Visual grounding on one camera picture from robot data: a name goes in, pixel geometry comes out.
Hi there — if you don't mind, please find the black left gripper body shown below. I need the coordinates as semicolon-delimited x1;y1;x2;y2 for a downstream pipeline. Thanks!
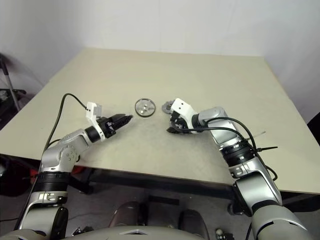
97;116;119;139

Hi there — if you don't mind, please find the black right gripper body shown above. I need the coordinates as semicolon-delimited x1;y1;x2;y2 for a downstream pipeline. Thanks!
169;110;191;132

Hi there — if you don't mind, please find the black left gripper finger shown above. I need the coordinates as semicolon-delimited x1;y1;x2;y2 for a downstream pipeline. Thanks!
115;118;131;133
112;113;134;123

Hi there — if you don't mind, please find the grey spoked rotor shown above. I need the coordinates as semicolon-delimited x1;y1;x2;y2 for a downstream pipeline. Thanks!
161;99;176;115

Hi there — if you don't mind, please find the round silver motor housing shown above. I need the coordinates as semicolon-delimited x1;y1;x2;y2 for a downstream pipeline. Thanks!
134;98;156;118

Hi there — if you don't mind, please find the red object under table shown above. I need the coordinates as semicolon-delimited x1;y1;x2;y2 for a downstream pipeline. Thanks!
29;166;85;180

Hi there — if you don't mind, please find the black caster wheel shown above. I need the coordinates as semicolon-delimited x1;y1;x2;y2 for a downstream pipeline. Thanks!
227;202;248;216

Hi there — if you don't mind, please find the black low shelf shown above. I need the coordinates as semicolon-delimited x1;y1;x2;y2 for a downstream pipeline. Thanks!
0;88;27;126

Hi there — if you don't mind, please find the silver tripod pole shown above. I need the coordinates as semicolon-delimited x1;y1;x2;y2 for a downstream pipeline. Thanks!
0;56;21;112

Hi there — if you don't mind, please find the black floor clutter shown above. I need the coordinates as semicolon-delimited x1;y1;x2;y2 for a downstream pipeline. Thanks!
72;226;95;237

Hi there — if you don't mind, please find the grey robot torso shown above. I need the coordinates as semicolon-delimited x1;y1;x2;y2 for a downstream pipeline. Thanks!
0;225;210;240

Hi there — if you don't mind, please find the small white-black floor device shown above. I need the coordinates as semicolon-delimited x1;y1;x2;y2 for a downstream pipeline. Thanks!
215;227;235;240

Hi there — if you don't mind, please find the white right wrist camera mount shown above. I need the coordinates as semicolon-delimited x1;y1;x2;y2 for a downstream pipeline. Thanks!
170;97;195;127

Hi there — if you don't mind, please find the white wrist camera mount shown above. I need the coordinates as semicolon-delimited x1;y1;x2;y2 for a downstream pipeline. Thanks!
170;97;195;127
85;101;105;142

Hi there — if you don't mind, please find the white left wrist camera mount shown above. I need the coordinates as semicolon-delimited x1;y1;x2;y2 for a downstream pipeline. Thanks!
85;101;105;142

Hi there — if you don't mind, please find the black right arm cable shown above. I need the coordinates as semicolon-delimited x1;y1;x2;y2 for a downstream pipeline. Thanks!
186;117;280;182

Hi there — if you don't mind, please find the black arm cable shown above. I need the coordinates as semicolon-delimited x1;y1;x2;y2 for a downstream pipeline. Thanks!
186;117;280;182
46;93;88;151

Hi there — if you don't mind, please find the black table frame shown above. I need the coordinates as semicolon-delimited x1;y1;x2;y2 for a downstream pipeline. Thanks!
67;166;320;208

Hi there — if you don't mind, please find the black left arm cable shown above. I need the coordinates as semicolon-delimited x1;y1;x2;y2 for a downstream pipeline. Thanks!
46;93;88;151

